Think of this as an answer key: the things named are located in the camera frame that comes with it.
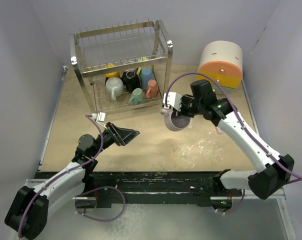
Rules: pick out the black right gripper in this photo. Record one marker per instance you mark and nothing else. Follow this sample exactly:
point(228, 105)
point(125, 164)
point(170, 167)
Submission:
point(184, 99)

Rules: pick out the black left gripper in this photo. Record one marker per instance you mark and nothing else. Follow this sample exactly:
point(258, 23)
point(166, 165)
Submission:
point(125, 135)

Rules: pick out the terracotta mug white inside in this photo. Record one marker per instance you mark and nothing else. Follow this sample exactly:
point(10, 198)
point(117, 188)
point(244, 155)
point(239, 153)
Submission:
point(152, 89)

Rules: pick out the teal cup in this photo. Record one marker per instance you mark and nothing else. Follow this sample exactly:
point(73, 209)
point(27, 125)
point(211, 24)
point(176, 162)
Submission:
point(137, 97)

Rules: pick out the blue cup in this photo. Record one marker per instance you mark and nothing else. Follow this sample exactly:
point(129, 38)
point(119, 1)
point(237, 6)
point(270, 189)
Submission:
point(146, 75)

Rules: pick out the black mug cream inside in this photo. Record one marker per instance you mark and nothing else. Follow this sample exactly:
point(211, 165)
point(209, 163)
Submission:
point(131, 80)

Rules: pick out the yellow mug black handle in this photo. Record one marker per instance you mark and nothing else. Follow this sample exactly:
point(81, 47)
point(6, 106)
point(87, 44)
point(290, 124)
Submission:
point(115, 74)

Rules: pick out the lilac mug black handle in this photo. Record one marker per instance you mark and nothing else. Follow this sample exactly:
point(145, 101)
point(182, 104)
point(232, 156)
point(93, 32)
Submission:
point(128, 62)

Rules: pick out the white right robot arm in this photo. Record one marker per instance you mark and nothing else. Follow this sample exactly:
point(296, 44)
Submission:
point(271, 169)

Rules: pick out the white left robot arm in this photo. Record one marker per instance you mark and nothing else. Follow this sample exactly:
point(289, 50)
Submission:
point(32, 206)

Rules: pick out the steel two-tier dish rack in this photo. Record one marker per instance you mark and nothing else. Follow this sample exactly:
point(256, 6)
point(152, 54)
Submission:
point(147, 43)

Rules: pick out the pink marker pen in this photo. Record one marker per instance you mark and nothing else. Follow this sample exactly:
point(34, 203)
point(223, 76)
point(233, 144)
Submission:
point(219, 131)

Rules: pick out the round cream drawer cabinet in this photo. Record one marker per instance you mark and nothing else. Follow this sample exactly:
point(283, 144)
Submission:
point(222, 61)

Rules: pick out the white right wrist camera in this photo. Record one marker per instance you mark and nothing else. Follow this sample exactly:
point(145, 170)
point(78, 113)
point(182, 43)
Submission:
point(172, 101)

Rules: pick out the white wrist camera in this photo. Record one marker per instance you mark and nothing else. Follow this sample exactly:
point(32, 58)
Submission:
point(172, 101)
point(99, 117)

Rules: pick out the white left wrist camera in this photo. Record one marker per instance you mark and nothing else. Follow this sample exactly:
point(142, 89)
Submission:
point(99, 117)

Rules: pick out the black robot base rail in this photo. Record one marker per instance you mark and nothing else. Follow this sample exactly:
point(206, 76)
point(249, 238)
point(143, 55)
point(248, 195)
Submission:
point(156, 188)

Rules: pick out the aluminium frame rail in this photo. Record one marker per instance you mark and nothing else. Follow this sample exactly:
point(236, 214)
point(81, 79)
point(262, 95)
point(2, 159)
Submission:
point(279, 194)

